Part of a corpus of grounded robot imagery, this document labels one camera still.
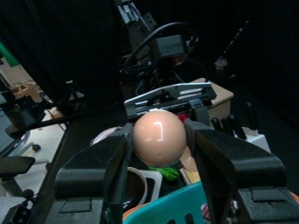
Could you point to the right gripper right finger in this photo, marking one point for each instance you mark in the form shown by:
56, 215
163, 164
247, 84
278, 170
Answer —
240, 166

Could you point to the brown toy egg shell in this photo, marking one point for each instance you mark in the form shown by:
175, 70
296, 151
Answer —
158, 140

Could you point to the red and white toy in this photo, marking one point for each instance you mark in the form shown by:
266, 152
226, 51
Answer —
204, 211

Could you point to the teal plastic basket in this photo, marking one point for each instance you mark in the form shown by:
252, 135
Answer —
175, 207

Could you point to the white toy mug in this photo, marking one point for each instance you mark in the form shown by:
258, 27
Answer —
154, 182

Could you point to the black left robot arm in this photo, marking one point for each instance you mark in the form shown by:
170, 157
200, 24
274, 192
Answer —
136, 26

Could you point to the red toy piece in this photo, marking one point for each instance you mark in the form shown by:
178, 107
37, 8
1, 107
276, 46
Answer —
182, 117

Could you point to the light wooden box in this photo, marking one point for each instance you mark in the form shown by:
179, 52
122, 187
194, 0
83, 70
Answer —
219, 97

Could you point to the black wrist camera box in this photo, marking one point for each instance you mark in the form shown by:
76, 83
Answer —
170, 46

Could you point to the white knife block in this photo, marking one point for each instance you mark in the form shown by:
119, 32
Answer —
259, 141

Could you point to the black office chair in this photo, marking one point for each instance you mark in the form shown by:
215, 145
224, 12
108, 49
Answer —
13, 164

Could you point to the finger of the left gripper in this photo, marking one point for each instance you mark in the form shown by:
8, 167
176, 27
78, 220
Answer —
202, 112

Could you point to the green toy vegetable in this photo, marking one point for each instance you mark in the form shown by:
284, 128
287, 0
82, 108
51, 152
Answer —
170, 173

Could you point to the orange plastic basket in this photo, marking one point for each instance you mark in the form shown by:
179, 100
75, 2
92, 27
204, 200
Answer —
130, 210

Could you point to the brown egg shell half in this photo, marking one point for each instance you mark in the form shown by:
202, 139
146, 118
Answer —
188, 160

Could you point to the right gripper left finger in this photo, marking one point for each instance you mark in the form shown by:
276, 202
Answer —
90, 172

